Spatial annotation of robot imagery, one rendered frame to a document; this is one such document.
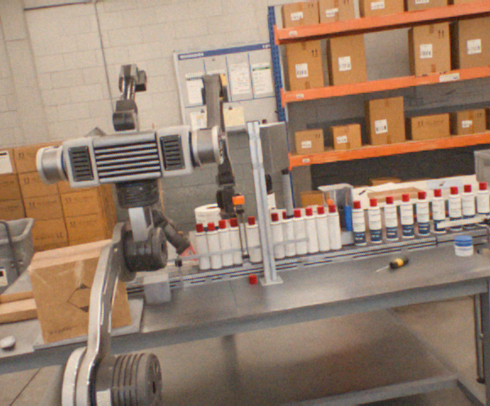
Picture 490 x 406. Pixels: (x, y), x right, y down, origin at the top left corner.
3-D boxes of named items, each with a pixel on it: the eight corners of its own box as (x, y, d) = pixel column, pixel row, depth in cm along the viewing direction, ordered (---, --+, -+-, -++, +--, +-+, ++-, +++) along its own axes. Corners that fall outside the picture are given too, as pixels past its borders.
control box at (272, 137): (290, 166, 227) (285, 121, 223) (273, 173, 213) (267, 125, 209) (268, 167, 232) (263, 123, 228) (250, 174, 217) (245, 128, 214)
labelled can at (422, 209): (426, 233, 248) (424, 189, 244) (432, 235, 243) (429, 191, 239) (415, 234, 248) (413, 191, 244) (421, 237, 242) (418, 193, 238)
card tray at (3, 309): (68, 293, 242) (66, 284, 242) (54, 315, 217) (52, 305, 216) (-2, 304, 239) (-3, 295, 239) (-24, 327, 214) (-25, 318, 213)
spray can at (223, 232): (228, 262, 240) (222, 218, 236) (235, 264, 237) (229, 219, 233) (219, 266, 237) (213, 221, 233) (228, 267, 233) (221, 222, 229)
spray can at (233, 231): (246, 260, 239) (240, 216, 235) (243, 265, 234) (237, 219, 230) (235, 261, 241) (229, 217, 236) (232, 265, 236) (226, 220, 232)
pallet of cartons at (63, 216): (128, 250, 637) (107, 134, 610) (116, 271, 557) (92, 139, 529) (24, 265, 632) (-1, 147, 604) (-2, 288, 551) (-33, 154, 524)
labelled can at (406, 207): (411, 235, 247) (408, 192, 243) (415, 238, 242) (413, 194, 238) (400, 237, 247) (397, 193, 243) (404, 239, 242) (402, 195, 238)
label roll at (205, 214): (223, 226, 312) (220, 201, 310) (239, 231, 295) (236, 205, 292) (192, 233, 303) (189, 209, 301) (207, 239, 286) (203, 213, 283)
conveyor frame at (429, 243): (426, 241, 252) (426, 232, 251) (437, 247, 241) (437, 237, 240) (68, 298, 235) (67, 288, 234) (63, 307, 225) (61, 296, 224)
